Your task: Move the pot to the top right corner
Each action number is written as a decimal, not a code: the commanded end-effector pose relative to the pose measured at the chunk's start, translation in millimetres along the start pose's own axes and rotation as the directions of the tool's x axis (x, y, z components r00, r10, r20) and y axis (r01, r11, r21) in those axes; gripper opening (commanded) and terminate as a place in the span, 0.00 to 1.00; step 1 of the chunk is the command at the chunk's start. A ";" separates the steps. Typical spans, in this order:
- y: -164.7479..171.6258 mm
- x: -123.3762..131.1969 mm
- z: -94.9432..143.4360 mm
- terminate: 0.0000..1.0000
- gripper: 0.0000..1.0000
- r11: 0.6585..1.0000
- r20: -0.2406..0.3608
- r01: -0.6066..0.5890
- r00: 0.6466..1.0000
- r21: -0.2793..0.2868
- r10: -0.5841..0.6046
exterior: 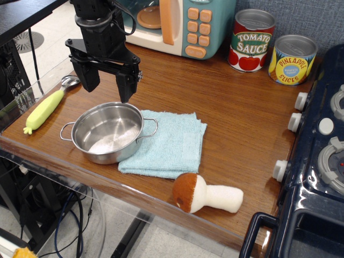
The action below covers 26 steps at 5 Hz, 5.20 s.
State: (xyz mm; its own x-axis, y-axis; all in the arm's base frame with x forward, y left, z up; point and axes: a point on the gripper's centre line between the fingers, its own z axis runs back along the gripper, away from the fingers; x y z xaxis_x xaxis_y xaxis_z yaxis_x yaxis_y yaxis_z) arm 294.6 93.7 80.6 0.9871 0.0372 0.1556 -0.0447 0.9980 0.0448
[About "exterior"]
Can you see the stainless steel pot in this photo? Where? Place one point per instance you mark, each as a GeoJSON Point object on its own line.
{"type": "Point", "coordinates": [108, 133]}

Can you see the toy microwave oven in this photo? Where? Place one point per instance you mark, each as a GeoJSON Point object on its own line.
{"type": "Point", "coordinates": [193, 29]}

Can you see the plush mushroom toy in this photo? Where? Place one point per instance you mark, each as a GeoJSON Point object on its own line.
{"type": "Point", "coordinates": [191, 193]}

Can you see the black equipment rack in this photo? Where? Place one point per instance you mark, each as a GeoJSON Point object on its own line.
{"type": "Point", "coordinates": [14, 80]}

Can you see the black table leg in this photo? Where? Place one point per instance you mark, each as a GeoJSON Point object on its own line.
{"type": "Point", "coordinates": [130, 237]}

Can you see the tomato sauce can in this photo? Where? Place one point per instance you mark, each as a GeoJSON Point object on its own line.
{"type": "Point", "coordinates": [252, 34]}

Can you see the green handled ice cream scoop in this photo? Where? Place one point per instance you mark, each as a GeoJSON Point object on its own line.
{"type": "Point", "coordinates": [42, 112]}

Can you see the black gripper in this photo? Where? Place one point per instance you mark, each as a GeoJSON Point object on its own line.
{"type": "Point", "coordinates": [103, 44]}

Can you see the pineapple slices can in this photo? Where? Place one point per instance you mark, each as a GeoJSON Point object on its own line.
{"type": "Point", "coordinates": [292, 59]}

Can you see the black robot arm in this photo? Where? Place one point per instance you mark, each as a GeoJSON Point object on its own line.
{"type": "Point", "coordinates": [98, 8]}

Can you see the dark blue toy stove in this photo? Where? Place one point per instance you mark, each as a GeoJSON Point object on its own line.
{"type": "Point", "coordinates": [309, 222]}

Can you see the yellow object at corner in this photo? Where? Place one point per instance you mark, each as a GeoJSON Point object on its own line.
{"type": "Point", "coordinates": [23, 253]}

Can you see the light blue folded cloth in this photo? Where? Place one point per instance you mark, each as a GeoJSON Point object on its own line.
{"type": "Point", "coordinates": [174, 149]}

